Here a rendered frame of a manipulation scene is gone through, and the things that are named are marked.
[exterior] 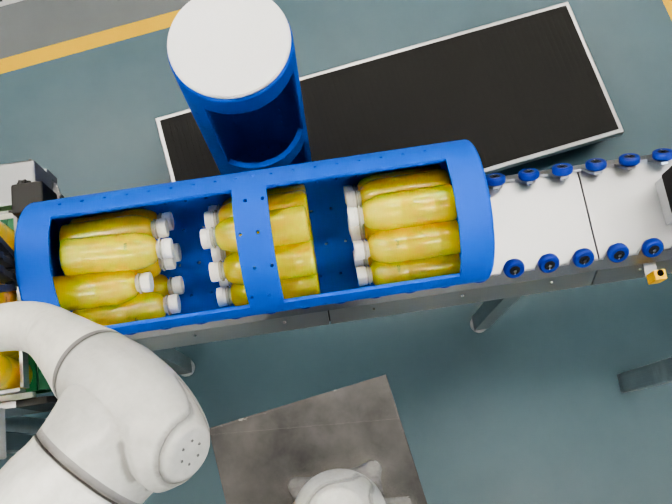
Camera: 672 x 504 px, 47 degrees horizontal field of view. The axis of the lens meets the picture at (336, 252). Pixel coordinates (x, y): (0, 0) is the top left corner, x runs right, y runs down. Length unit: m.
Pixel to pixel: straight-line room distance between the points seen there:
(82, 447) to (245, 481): 0.80
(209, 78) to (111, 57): 1.35
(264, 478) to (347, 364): 1.09
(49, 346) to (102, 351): 0.09
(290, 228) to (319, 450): 0.44
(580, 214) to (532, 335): 0.94
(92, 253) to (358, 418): 0.60
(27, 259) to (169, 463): 0.79
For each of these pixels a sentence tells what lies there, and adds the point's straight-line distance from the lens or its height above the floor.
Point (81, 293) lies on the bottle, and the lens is 1.56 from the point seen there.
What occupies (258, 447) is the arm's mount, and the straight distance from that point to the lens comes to 1.58.
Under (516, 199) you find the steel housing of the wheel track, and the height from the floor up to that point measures 0.93.
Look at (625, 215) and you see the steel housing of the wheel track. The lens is 1.84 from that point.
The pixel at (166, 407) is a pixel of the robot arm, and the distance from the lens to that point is 0.80.
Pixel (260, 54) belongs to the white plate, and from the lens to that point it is 1.78.
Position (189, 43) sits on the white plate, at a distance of 1.82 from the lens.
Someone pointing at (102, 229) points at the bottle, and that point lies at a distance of 1.58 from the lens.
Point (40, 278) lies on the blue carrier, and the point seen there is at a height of 1.23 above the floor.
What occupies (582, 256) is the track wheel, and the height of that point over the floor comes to 0.98.
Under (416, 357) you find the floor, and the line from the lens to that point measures 2.61.
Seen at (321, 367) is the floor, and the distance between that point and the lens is 2.60.
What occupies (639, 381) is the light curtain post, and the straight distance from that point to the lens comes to 2.56.
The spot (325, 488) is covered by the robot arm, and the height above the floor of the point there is 1.29.
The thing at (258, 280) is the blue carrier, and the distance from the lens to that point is 1.44.
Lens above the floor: 2.58
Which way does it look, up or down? 75 degrees down
